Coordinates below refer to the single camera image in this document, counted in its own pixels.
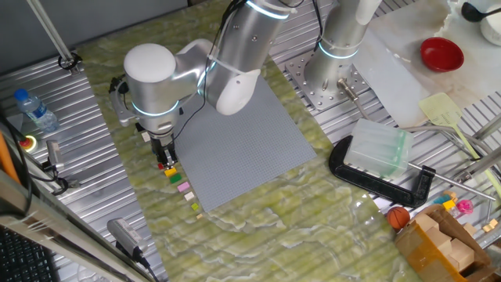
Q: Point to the yellow Lego brick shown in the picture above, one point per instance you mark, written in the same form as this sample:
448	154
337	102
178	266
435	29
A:
170	172

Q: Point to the pale yellow slotted spatula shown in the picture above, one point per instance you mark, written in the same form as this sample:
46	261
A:
440	109

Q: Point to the green Lego brick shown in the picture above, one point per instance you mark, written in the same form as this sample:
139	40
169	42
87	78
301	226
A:
175	178

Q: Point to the metal camera mount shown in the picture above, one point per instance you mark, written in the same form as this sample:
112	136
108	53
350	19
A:
58	182

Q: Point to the large grey Lego baseplate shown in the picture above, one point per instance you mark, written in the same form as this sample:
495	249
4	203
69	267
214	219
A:
242	164

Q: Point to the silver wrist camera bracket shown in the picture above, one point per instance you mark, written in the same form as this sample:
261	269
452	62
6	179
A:
119	107

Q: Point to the small toy basketball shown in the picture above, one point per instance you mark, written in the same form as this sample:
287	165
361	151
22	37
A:
398	218

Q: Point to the orange toy block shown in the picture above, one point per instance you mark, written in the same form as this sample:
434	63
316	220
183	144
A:
451	194

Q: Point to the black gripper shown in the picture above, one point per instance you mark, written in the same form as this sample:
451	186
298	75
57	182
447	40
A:
162	142

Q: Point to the small lime Lego brick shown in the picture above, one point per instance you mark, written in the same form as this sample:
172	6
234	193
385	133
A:
195	207

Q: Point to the grey depth camera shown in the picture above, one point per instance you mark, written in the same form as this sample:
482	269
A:
124	235
54	152

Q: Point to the aluminium profile bar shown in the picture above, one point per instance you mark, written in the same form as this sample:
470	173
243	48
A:
487	127
479	164

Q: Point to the black C-clamp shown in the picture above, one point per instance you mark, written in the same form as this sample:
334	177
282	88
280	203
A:
368	182

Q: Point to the teal toy block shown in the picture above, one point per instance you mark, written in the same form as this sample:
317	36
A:
441	199

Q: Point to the red emergency stop button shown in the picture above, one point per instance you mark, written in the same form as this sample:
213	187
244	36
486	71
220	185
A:
27	143

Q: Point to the clear water bottle blue cap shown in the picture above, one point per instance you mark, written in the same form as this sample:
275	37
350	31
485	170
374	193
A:
37	111

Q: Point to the small white Lego brick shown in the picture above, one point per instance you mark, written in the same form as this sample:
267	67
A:
189	196

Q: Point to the pink toy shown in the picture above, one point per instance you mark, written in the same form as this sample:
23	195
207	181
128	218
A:
465	206

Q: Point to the orange pole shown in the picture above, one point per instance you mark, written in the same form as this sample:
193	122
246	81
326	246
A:
6	156

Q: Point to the black keyboard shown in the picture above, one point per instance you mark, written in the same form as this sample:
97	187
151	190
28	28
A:
19	258

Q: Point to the brown cardboard box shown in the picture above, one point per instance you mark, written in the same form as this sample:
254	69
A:
419	254

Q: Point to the pink Lego brick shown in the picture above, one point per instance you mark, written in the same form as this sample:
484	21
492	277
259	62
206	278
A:
183	186

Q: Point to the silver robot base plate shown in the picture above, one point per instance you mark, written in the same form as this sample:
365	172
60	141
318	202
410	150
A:
309	96

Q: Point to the wooden block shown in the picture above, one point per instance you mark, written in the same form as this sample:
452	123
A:
462	254
438	237
426	222

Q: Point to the green marble pattern mat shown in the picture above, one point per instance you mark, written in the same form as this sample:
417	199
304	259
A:
274	243

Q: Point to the metal tripod pole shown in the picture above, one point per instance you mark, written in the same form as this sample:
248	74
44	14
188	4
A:
51	35

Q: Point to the red bowl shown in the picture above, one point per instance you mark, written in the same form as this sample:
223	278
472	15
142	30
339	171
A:
441	55

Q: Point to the white cup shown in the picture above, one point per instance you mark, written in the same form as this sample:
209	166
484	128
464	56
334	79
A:
494	31

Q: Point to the aluminium frame rail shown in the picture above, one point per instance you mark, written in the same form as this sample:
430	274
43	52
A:
58	231

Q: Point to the black ladle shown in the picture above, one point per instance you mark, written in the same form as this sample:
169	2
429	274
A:
471	11

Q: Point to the white marble pattern mat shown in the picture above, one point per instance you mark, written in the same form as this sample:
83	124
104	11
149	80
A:
477	74

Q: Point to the small wooden cube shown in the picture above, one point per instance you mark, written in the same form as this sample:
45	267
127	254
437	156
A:
469	228
494	223
486	228

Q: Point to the yellow toy block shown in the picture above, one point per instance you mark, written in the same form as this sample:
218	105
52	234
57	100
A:
449	204

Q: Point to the translucent plastic box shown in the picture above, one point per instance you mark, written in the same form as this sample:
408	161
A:
377	149

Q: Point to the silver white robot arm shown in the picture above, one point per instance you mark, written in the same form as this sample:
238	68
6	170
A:
152	74

